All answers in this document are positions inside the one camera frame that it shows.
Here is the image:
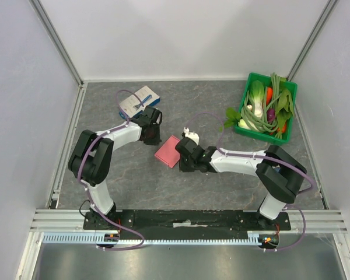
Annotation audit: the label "pink paper box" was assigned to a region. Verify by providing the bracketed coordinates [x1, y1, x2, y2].
[155, 135, 180, 168]

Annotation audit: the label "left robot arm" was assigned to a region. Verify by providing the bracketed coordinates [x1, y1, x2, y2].
[68, 106, 163, 229]

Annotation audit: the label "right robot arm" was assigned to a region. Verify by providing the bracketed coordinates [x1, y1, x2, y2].
[175, 137, 307, 230]

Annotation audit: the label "blue razor box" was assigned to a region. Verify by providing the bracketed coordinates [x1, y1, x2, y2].
[119, 86, 160, 118]

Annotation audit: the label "green plastic bin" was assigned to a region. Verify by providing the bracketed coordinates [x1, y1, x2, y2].
[234, 72, 298, 145]

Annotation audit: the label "toy green beans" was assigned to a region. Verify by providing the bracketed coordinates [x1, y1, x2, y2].
[240, 73, 282, 134]

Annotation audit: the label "toy bok choy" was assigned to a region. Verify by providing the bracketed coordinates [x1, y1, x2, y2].
[223, 80, 265, 132]

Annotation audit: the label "toy carrot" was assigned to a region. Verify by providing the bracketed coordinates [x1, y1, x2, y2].
[266, 87, 273, 106]

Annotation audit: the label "toy spinach leaf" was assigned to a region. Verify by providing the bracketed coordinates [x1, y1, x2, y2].
[275, 89, 294, 130]

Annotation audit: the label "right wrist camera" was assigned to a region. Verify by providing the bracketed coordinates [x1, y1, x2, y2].
[182, 127, 200, 145]

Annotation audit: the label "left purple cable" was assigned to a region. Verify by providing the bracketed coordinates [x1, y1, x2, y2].
[77, 89, 146, 251]

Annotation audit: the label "purple cable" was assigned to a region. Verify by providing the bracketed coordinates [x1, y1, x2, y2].
[77, 89, 146, 251]
[183, 113, 317, 252]

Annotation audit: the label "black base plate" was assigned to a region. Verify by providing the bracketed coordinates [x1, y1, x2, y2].
[83, 208, 292, 240]

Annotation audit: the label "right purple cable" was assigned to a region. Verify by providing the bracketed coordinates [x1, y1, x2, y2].
[183, 113, 317, 252]

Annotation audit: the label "slotted cable duct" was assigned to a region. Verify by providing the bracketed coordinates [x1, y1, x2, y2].
[42, 232, 298, 245]

